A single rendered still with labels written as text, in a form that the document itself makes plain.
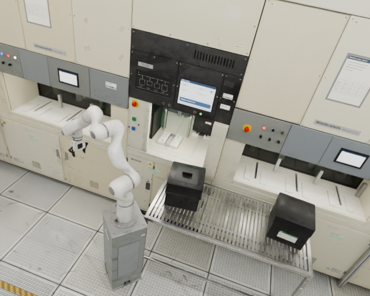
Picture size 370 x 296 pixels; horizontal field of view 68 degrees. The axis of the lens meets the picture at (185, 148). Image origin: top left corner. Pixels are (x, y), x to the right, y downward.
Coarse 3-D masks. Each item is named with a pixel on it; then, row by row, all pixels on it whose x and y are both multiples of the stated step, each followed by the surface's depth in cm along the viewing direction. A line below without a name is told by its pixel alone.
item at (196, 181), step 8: (176, 168) 229; (184, 168) 230; (192, 168) 232; (200, 168) 233; (176, 176) 220; (184, 176) 222; (192, 176) 223; (200, 176) 225; (168, 184) 213; (176, 184) 213; (184, 184) 214; (192, 184) 216; (200, 184) 217; (168, 192) 218; (176, 192) 217; (184, 192) 215; (192, 192) 214; (200, 192) 213
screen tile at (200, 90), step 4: (200, 88) 211; (204, 88) 210; (200, 92) 213; (204, 92) 212; (208, 92) 211; (200, 96) 215; (208, 96) 213; (212, 96) 212; (200, 100) 217; (204, 100) 216; (208, 100) 215
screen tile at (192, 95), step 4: (184, 84) 213; (188, 84) 212; (184, 88) 215; (188, 88) 214; (192, 88) 213; (196, 88) 212; (180, 92) 218; (184, 92) 217; (188, 92) 216; (192, 92) 215; (188, 96) 218; (192, 96) 217
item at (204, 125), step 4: (196, 116) 284; (196, 120) 287; (200, 120) 286; (204, 120) 284; (208, 120) 283; (212, 120) 282; (196, 124) 289; (200, 124) 288; (204, 124) 287; (208, 124) 285; (212, 124) 284; (196, 128) 292; (200, 128) 291; (204, 128) 289; (208, 128) 288; (212, 128) 287; (204, 132) 292; (208, 132) 290
